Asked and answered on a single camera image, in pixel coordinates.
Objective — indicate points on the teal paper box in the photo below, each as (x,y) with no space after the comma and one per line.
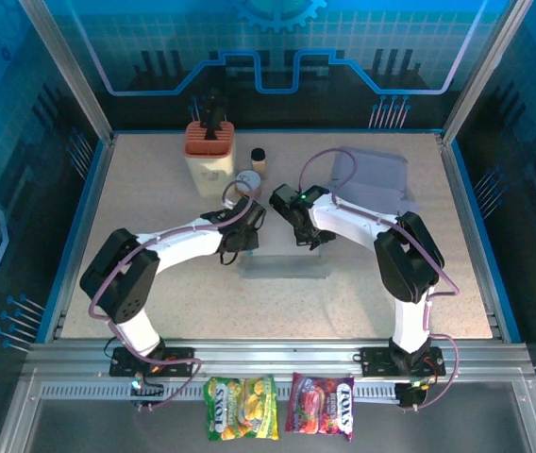
(282,267)

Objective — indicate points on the lavender paper box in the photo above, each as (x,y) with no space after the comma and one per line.
(381,174)

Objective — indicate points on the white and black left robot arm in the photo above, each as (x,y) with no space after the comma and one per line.
(178,240)

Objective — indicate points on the small round tin can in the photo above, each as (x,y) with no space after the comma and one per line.
(249,178)

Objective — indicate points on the beige knife block orange top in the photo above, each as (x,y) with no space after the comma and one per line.
(209,174)

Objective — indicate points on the small dark-capped spice bottle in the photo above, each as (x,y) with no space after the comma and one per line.
(258,162)

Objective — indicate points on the green Fox's candy bag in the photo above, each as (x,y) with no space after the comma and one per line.
(239,408)

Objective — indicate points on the red Fox's candy bag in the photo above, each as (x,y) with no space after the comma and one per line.
(320,406)

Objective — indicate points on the black controller module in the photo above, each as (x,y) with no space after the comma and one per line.
(147,392)
(409,394)

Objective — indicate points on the aluminium mounting rail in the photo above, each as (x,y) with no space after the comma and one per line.
(273,356)

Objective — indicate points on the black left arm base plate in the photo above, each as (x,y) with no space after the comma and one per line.
(180,361)

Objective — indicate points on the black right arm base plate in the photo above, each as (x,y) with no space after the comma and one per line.
(374,361)

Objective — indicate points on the aluminium frame post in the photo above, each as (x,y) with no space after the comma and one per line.
(485,71)
(67,71)

